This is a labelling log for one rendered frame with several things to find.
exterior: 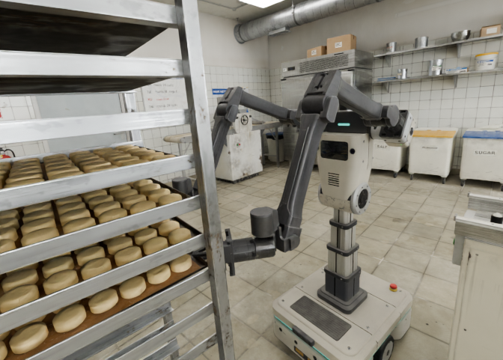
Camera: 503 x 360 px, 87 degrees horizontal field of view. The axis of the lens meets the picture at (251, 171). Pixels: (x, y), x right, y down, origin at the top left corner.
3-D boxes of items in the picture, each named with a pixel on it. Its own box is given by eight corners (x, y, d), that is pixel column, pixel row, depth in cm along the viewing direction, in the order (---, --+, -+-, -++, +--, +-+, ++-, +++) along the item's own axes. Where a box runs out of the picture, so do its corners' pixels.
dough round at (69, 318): (48, 332, 48) (44, 323, 47) (70, 310, 52) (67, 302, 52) (72, 334, 47) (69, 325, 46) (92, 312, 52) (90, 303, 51)
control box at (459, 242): (472, 241, 114) (477, 211, 110) (462, 266, 98) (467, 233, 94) (462, 238, 116) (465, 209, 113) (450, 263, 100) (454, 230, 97)
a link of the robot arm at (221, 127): (241, 108, 107) (226, 108, 116) (230, 102, 103) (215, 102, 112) (209, 209, 106) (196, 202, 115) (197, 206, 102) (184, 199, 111)
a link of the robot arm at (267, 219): (300, 245, 71) (277, 235, 77) (299, 205, 68) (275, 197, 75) (268, 264, 63) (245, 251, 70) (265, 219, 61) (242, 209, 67)
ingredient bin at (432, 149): (405, 180, 417) (409, 132, 398) (414, 171, 462) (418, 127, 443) (447, 185, 381) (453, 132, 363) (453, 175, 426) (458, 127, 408)
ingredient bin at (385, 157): (364, 175, 460) (365, 131, 441) (375, 167, 506) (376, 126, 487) (398, 179, 425) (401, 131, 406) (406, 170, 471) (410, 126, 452)
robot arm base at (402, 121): (387, 111, 112) (379, 138, 111) (379, 102, 106) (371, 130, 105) (410, 111, 105) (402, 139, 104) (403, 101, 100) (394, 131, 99)
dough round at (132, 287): (140, 299, 54) (138, 290, 53) (116, 300, 54) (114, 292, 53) (150, 282, 59) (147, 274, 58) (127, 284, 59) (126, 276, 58)
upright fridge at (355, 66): (368, 166, 515) (373, 53, 464) (349, 177, 452) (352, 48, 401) (306, 160, 609) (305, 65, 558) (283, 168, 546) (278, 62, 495)
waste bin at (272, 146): (294, 159, 631) (293, 131, 615) (281, 163, 594) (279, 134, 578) (276, 156, 667) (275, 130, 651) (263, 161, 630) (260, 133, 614)
